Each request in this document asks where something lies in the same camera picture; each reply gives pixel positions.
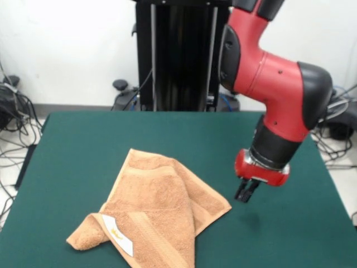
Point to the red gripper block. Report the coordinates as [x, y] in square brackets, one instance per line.
[259, 173]

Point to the tan terry towel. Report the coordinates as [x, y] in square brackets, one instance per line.
[156, 201]

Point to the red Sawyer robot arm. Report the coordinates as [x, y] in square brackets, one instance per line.
[273, 83]

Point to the dark green table cloth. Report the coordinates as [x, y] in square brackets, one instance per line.
[83, 139]

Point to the black pedestal leg with knob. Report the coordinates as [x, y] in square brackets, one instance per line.
[120, 84]
[230, 102]

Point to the black pedestal foot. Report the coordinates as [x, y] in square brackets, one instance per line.
[11, 79]
[340, 120]

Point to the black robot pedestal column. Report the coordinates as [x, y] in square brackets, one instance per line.
[181, 56]

